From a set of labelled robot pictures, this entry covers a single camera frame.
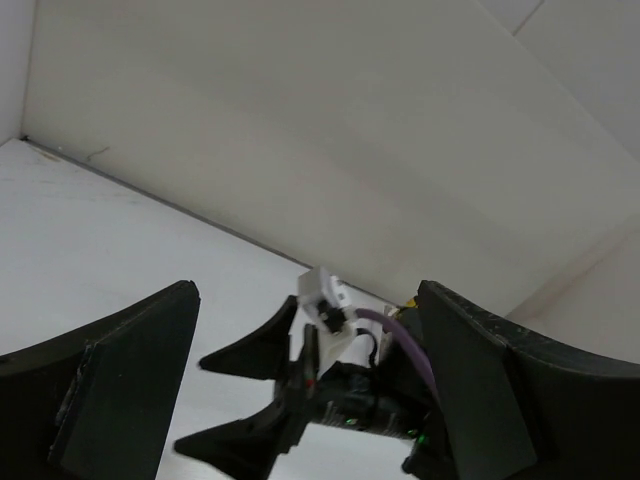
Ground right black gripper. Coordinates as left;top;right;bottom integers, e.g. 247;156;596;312
173;295;450;480

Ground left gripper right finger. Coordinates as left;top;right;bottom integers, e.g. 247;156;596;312
418;281;639;479

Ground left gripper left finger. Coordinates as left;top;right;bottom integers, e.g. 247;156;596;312
1;281;200;479

